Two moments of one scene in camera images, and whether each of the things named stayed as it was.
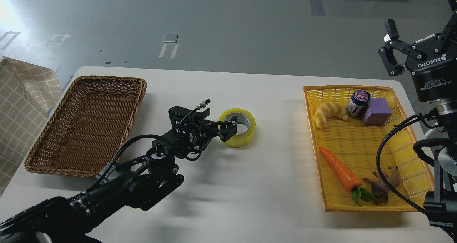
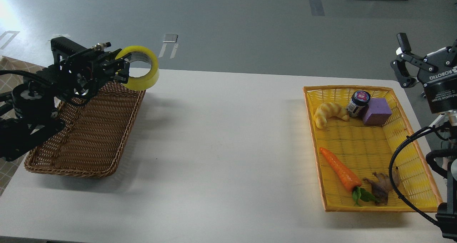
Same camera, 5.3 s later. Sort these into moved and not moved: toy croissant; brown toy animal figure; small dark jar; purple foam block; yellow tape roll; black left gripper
Moved: black left gripper; yellow tape roll
Not moved: brown toy animal figure; toy croissant; purple foam block; small dark jar
